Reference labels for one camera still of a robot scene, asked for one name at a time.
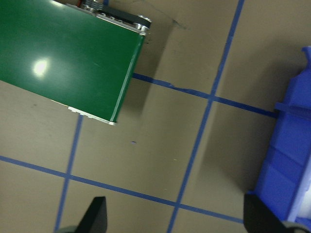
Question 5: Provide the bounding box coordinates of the blue plastic bin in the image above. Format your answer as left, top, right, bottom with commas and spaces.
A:
250, 46, 311, 223

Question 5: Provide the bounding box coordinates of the green conveyor belt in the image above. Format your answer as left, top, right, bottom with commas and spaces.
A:
0, 0, 152, 125

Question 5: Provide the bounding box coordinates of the white foam sheet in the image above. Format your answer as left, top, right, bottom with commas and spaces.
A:
297, 179, 311, 219

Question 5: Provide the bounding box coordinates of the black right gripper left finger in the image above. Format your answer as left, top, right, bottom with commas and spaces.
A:
75, 196, 107, 233

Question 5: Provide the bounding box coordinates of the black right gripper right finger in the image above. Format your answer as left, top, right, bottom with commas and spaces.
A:
243, 194, 286, 233

